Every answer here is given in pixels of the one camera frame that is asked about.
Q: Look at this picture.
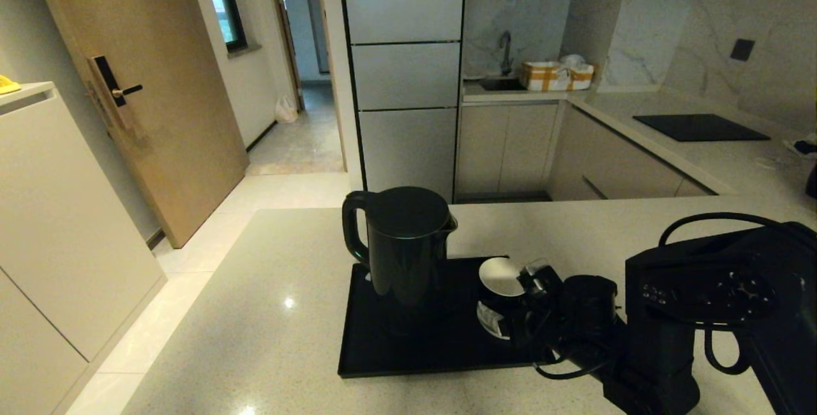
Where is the white saucer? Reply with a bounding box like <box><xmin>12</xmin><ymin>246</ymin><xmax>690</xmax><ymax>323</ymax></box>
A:
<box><xmin>476</xmin><ymin>303</ymin><xmax>513</xmax><ymax>341</ymax></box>

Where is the black cup white inside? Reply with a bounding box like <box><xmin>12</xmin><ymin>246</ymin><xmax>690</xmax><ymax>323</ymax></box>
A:
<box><xmin>479</xmin><ymin>257</ymin><xmax>530</xmax><ymax>315</ymax></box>

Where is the black electric kettle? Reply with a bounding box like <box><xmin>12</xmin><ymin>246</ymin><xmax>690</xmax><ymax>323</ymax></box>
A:
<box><xmin>341</xmin><ymin>186</ymin><xmax>459</xmax><ymax>329</ymax></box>

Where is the black rectangular serving tray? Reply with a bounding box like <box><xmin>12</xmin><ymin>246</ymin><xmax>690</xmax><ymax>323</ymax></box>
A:
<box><xmin>338</xmin><ymin>255</ymin><xmax>556</xmax><ymax>379</ymax></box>

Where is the beige cabinet under cooktop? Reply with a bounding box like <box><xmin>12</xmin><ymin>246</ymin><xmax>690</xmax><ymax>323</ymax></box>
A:
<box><xmin>548</xmin><ymin>104</ymin><xmax>714</xmax><ymax>202</ymax></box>

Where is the beige cabinet under sink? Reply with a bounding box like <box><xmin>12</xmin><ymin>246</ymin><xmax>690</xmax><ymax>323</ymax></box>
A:
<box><xmin>454</xmin><ymin>102</ymin><xmax>566</xmax><ymax>202</ymax></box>

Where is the dark kitchen sink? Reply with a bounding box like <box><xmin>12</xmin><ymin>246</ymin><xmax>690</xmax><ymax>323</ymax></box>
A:
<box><xmin>479</xmin><ymin>77</ymin><xmax>525</xmax><ymax>92</ymax></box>

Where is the cardboard box with yellow tape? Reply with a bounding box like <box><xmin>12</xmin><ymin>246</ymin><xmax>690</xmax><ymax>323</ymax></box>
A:
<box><xmin>520</xmin><ymin>61</ymin><xmax>596</xmax><ymax>93</ymax></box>

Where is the black induction cooktop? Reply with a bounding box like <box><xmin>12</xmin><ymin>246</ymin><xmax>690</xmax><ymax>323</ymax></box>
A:
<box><xmin>633</xmin><ymin>113</ymin><xmax>772</xmax><ymax>142</ymax></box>

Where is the metal kitchen faucet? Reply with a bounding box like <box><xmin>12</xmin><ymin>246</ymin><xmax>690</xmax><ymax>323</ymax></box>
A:
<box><xmin>498</xmin><ymin>31</ymin><xmax>514</xmax><ymax>77</ymax></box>

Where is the grey refrigerator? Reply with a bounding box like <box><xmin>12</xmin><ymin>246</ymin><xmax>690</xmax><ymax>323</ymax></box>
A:
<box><xmin>336</xmin><ymin>0</ymin><xmax>468</xmax><ymax>204</ymax></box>

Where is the white plastic bag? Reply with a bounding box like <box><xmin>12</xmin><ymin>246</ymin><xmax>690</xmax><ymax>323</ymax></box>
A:
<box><xmin>274</xmin><ymin>94</ymin><xmax>299</xmax><ymax>125</ymax></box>

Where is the light wooden door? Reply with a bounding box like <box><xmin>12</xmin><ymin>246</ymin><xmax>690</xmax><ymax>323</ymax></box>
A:
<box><xmin>27</xmin><ymin>0</ymin><xmax>250</xmax><ymax>250</ymax></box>

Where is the dark framed window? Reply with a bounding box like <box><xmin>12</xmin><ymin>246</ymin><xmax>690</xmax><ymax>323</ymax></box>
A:
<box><xmin>199</xmin><ymin>0</ymin><xmax>248</xmax><ymax>54</ymax></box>

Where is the white storage cabinet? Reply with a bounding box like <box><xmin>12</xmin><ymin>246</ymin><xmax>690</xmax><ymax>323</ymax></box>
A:
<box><xmin>0</xmin><ymin>82</ymin><xmax>168</xmax><ymax>415</ymax></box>

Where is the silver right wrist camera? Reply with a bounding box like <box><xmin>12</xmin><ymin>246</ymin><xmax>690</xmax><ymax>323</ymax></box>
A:
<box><xmin>518</xmin><ymin>259</ymin><xmax>564</xmax><ymax>298</ymax></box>

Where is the wooden door frame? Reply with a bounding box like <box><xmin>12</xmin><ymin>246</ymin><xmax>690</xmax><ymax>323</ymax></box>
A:
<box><xmin>267</xmin><ymin>0</ymin><xmax>306</xmax><ymax>112</ymax></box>

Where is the black bronze door lock handle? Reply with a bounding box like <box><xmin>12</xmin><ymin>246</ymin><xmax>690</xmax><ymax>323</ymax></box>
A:
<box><xmin>87</xmin><ymin>55</ymin><xmax>144</xmax><ymax>132</ymax></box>

